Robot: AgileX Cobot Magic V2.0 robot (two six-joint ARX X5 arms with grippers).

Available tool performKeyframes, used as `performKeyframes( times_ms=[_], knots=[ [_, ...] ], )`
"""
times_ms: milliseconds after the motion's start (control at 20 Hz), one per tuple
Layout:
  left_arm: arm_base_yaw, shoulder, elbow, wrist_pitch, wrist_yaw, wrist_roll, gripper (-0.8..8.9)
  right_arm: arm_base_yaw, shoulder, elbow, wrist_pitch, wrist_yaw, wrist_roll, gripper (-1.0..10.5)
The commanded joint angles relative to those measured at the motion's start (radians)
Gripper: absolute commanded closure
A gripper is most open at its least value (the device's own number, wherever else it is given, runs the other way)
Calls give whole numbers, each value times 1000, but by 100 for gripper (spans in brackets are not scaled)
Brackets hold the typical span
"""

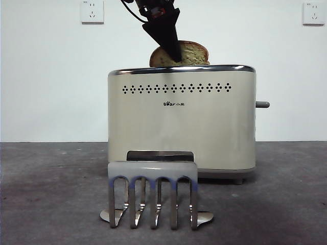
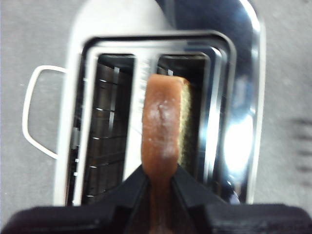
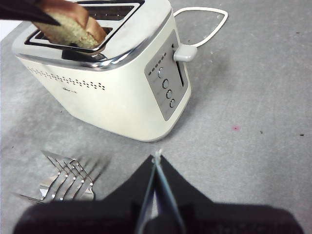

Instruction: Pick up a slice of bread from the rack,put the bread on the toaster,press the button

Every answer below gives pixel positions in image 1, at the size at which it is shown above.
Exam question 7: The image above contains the toasted bread slice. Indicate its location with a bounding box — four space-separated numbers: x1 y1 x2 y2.
149 40 211 68

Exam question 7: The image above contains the cream two-slot toaster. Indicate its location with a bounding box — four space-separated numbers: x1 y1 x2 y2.
107 65 257 185

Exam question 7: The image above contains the stainless steel toast rack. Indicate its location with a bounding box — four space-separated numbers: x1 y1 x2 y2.
99 150 215 230

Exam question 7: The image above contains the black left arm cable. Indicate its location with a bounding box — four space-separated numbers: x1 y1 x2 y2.
120 0 148 23

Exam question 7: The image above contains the white wall socket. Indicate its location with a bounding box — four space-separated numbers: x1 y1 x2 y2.
81 0 105 25
302 2 327 26

